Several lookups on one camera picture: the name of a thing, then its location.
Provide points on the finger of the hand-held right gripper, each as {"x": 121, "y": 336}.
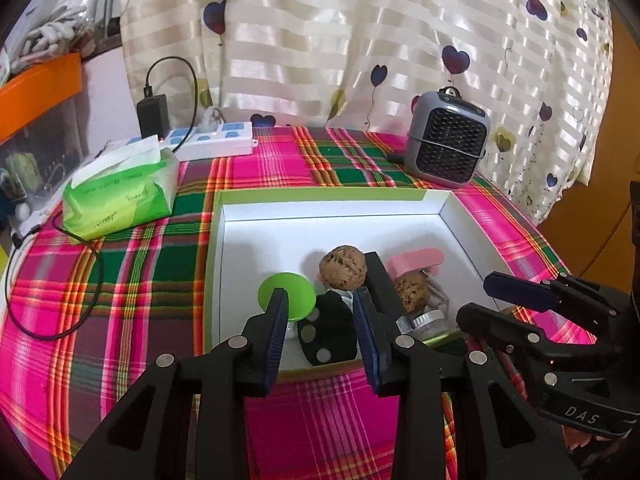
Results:
{"x": 520, "y": 290}
{"x": 495, "y": 325}

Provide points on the clear plastic storage bin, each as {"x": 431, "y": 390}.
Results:
{"x": 55, "y": 140}

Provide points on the brown wooden panel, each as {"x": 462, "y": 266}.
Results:
{"x": 590, "y": 240}

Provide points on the orange-lidded clear container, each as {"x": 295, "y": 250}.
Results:
{"x": 35, "y": 90}

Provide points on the cream striped heart curtain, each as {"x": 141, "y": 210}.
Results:
{"x": 350, "y": 35}

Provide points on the white clear plastic dispenser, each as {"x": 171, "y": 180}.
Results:
{"x": 425, "y": 322}

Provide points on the green tissue pack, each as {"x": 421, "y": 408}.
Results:
{"x": 120, "y": 195}

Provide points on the grey mini heater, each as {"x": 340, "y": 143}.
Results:
{"x": 445, "y": 140}

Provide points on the brown walnut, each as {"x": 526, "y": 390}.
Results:
{"x": 412, "y": 292}
{"x": 342, "y": 267}

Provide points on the green-capped white bottle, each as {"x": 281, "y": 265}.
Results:
{"x": 295, "y": 290}

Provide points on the pink green plaid tablecloth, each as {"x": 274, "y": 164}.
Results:
{"x": 140, "y": 285}

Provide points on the white plug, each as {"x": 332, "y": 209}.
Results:
{"x": 210, "y": 117}

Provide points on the black rectangular device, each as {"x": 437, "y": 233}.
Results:
{"x": 385, "y": 280}

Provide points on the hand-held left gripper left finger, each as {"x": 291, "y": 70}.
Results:
{"x": 275, "y": 345}

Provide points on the green white packet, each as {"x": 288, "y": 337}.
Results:
{"x": 22, "y": 172}

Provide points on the black power adapter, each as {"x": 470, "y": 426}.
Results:
{"x": 152, "y": 117}

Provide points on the pink folding plastic gadget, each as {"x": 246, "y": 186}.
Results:
{"x": 415, "y": 259}

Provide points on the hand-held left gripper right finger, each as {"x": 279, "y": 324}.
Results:
{"x": 370, "y": 345}

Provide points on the person's right hand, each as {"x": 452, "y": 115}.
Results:
{"x": 582, "y": 445}

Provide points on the oval black white device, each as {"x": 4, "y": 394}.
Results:
{"x": 330, "y": 325}

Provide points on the white blue power strip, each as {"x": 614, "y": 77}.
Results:
{"x": 215, "y": 144}

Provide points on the green and white cardboard box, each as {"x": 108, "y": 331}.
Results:
{"x": 280, "y": 235}

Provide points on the small white ball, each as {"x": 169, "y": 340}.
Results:
{"x": 22, "y": 211}

